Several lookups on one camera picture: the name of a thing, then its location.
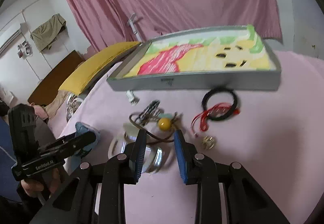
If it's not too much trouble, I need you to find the pink bed sheet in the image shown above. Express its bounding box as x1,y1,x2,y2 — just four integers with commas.
49,51,323,223

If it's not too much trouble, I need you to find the white window handle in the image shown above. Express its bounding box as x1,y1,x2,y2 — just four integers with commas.
126,13,142,42

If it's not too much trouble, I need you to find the small gold crystal ring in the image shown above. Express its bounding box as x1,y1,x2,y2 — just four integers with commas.
201,135,216,151

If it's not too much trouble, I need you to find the colourful painted paper liner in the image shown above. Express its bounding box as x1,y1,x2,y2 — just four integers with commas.
125,24,274,77

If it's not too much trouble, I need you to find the white air conditioner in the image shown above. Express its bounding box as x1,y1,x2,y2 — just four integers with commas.
0,23,21,54

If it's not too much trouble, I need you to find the olive cloth hanging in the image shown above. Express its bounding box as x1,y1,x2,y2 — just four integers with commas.
30,14,66,52

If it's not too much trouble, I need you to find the white hair clip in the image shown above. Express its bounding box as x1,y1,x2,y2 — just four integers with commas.
126,90,140,105

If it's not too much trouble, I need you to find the yellow pillow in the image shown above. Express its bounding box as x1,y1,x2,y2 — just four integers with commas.
58,41,141,95

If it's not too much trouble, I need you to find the brown wooden headboard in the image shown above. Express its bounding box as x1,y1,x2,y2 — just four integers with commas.
28,50,84,106

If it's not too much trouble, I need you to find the grey shallow cardboard box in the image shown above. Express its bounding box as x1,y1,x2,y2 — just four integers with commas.
107,25,281,91

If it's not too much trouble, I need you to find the black braided bracelet red tassel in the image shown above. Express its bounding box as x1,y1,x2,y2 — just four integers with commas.
191,87,241,137

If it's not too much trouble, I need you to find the beige hair claw clip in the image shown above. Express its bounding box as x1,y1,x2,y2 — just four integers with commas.
108,123,163,173

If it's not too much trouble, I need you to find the person's left hand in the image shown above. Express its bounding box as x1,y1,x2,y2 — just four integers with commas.
20,169,61,198

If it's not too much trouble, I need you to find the blue smart watch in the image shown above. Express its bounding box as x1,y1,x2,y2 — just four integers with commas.
70,122,100,171

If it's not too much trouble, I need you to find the brown hair tie yellow bead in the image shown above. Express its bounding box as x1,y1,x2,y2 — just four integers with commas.
129,112,181,146

